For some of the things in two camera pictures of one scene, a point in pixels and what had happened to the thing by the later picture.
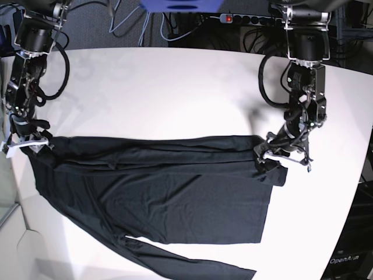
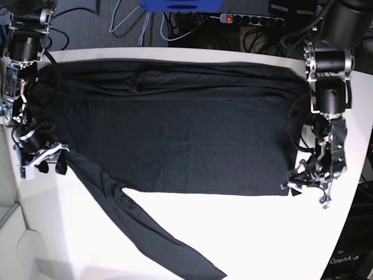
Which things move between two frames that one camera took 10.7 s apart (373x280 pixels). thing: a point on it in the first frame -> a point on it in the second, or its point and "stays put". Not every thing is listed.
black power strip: x=235 y=18 stays put
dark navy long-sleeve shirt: x=203 y=188 -> x=178 y=126
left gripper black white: x=291 y=143 -> x=312 y=173
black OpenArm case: x=352 y=259 stays put
